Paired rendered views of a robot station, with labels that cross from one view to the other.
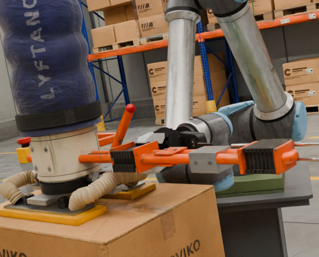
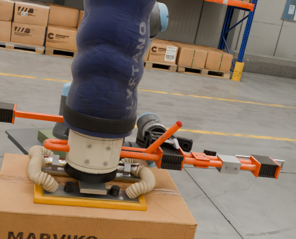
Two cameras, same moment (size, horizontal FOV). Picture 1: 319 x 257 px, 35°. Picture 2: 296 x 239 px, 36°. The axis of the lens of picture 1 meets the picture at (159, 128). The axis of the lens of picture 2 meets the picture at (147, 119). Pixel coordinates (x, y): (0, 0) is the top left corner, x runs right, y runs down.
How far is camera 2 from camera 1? 1.41 m
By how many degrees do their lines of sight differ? 55
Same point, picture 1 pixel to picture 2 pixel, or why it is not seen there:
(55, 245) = (142, 227)
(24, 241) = (100, 226)
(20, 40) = (125, 58)
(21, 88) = (112, 97)
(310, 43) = not seen: outside the picture
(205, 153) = (235, 162)
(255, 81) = not seen: hidden behind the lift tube
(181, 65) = not seen: hidden behind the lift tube
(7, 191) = (49, 180)
